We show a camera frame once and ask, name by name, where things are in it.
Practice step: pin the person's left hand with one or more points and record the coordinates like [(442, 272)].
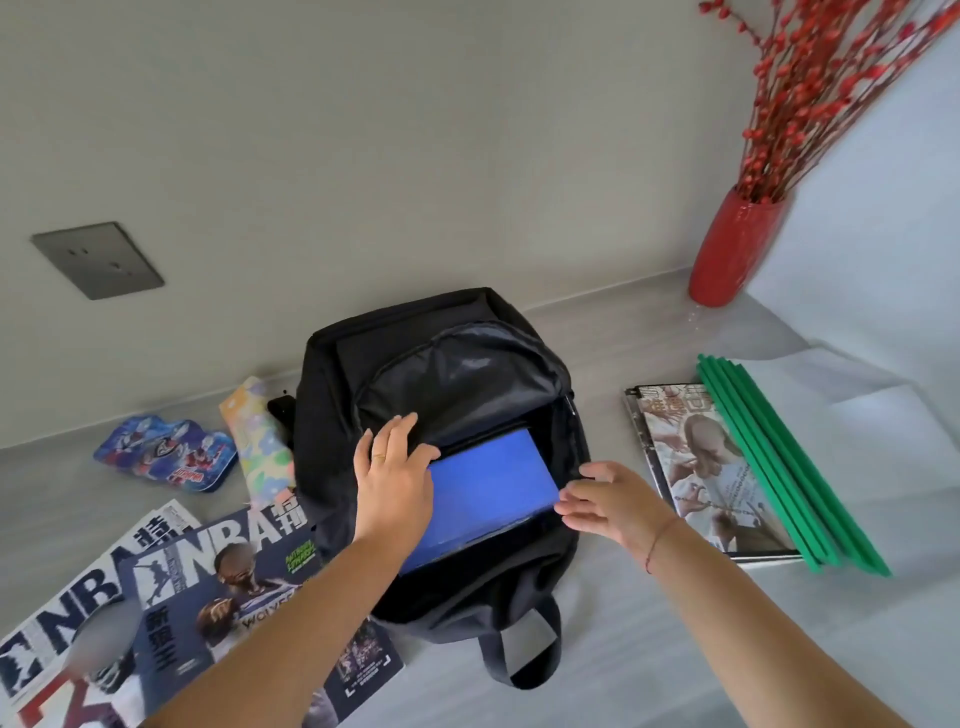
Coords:
[(394, 487)]

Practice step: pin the person's right hand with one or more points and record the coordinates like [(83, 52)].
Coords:
[(622, 510)]

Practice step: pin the blue folder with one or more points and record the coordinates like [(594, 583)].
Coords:
[(487, 495)]

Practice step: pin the reaching hands cover magazine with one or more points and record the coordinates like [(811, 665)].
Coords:
[(712, 480)]

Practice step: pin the black backpack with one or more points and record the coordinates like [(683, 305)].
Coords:
[(450, 375)]

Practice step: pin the pastel colourful pencil pouch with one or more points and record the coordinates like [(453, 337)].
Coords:
[(259, 442)]

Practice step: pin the dark blue basketball magazine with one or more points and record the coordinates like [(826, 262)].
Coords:
[(187, 570)]

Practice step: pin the blue cartoon pencil tin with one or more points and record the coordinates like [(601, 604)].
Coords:
[(165, 454)]

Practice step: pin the white basketball magazine red numeral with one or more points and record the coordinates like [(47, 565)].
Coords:
[(60, 622)]

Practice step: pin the person's right forearm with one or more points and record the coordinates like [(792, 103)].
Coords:
[(750, 645)]

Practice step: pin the person's left forearm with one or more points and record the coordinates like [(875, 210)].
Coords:
[(300, 622)]

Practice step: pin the red vase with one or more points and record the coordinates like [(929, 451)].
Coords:
[(731, 247)]

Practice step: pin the red berry branches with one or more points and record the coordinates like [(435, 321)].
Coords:
[(810, 97)]

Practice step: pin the grey wall socket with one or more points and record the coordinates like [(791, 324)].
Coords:
[(97, 260)]

